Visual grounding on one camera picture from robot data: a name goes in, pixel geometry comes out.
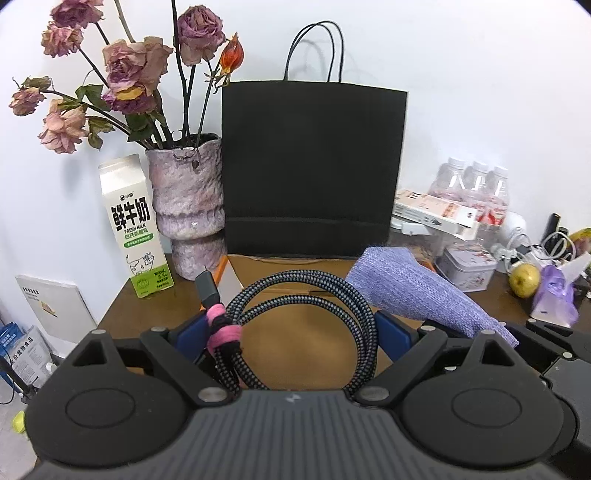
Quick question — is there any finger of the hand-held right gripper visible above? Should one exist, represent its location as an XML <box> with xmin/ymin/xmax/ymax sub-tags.
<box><xmin>525</xmin><ymin>316</ymin><xmax>591</xmax><ymax>361</ymax></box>
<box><xmin>507</xmin><ymin>324</ymin><xmax>546</xmax><ymax>373</ymax></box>

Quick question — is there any small white fan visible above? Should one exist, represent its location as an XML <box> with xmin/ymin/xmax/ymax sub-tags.
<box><xmin>501</xmin><ymin>213</ymin><xmax>528</xmax><ymax>245</ymax></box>

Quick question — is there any braided cable with pink strap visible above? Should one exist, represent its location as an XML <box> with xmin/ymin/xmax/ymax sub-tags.
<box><xmin>196</xmin><ymin>270</ymin><xmax>379</xmax><ymax>400</ymax></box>

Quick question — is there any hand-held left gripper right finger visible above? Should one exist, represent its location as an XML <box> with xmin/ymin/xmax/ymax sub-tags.
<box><xmin>350</xmin><ymin>310</ymin><xmax>525</xmax><ymax>409</ymax></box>

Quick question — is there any white flat box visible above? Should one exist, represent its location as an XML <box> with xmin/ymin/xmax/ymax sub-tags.
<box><xmin>16</xmin><ymin>274</ymin><xmax>98</xmax><ymax>344</ymax></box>

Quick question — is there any white cable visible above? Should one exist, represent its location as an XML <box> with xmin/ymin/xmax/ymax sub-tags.
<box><xmin>503</xmin><ymin>231</ymin><xmax>578</xmax><ymax>278</ymax></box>

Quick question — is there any purple knitted cloth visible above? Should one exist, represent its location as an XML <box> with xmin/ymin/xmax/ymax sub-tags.
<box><xmin>345</xmin><ymin>247</ymin><xmax>520</xmax><ymax>349</ymax></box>

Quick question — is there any white pet food bag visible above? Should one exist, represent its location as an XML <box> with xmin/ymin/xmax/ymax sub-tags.
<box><xmin>0</xmin><ymin>325</ymin><xmax>51</xmax><ymax>388</ymax></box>

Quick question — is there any black paper bag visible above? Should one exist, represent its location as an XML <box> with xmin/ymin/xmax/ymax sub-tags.
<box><xmin>222</xmin><ymin>21</ymin><xmax>409</xmax><ymax>259</ymax></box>

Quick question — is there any mottled purple ceramic vase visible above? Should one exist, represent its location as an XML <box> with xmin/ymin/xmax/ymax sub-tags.
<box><xmin>145</xmin><ymin>134</ymin><xmax>226</xmax><ymax>281</ymax></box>

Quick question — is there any orange cardboard box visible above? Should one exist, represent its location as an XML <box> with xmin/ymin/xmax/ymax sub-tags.
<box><xmin>173</xmin><ymin>254</ymin><xmax>462</xmax><ymax>393</ymax></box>

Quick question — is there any white pink flat carton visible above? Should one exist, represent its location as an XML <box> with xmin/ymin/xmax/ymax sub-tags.
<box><xmin>392</xmin><ymin>188</ymin><xmax>478</xmax><ymax>241</ymax></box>

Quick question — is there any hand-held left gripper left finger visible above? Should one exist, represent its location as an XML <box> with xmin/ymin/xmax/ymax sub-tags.
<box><xmin>69</xmin><ymin>310</ymin><xmax>235</xmax><ymax>409</ymax></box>

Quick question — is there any white printed tin box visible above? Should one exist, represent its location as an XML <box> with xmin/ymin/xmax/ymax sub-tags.
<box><xmin>436</xmin><ymin>244</ymin><xmax>498</xmax><ymax>292</ymax></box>

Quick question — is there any bunch of dried roses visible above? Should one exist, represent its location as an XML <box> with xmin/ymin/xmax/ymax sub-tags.
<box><xmin>9</xmin><ymin>0</ymin><xmax>245</xmax><ymax>153</ymax></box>

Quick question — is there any purple tissue pack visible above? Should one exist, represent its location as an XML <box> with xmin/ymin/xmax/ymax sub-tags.
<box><xmin>531</xmin><ymin>253</ymin><xmax>591</xmax><ymax>328</ymax></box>

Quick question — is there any black light stand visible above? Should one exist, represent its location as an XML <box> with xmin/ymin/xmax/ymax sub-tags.
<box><xmin>0</xmin><ymin>355</ymin><xmax>38</xmax><ymax>402</ymax></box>

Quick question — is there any blue packet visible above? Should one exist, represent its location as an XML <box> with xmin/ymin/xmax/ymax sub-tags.
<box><xmin>0</xmin><ymin>323</ymin><xmax>24</xmax><ymax>356</ymax></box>

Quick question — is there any yellow green apple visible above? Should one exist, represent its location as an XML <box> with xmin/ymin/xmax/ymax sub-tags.
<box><xmin>509</xmin><ymin>264</ymin><xmax>541</xmax><ymax>298</ymax></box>

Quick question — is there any white green milk carton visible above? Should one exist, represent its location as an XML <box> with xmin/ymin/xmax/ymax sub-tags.
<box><xmin>98</xmin><ymin>154</ymin><xmax>175</xmax><ymax>298</ymax></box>

